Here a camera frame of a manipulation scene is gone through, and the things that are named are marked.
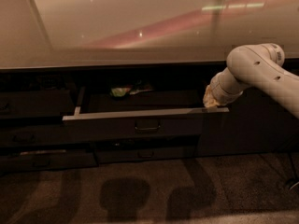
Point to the glossy counter top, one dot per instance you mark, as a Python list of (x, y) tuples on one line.
[(68, 33)]

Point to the dark drawer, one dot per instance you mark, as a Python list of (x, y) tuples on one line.
[(35, 104), (151, 151), (34, 136), (50, 160), (99, 117)]

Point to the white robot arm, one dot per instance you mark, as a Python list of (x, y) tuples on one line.
[(258, 66)]

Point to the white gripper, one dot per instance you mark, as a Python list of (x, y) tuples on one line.
[(220, 90)]

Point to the dark cabinet door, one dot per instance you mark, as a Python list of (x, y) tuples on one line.
[(254, 123)]

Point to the green packet in drawer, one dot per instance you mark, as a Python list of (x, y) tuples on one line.
[(119, 92)]

